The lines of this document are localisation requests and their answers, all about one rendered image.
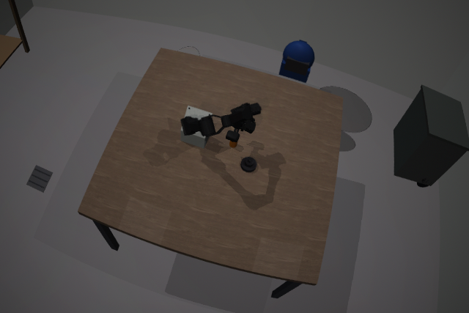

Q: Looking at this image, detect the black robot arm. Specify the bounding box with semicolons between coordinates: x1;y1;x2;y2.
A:
180;103;262;137

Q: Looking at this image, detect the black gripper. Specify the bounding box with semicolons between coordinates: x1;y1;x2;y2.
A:
226;121;244;142

